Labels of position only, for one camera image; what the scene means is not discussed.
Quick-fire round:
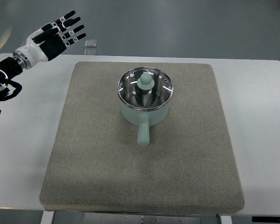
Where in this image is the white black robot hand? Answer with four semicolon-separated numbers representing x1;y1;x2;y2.
13;10;86;70

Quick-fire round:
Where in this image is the glass lid green knob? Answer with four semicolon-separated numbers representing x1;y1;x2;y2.
117;67;174;112

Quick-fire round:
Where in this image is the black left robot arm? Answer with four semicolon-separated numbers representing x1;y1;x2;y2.
0;56;26;114

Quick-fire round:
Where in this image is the lower metal floor plate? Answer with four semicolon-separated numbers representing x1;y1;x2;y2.
84;49;97;56

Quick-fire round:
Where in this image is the mint green saucepan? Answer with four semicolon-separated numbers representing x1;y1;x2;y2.
120;100;171;147

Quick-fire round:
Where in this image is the grey felt mat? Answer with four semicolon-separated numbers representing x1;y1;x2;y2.
40;62;245;215

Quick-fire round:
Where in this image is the black label strip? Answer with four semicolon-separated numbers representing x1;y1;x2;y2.
252;217;280;223

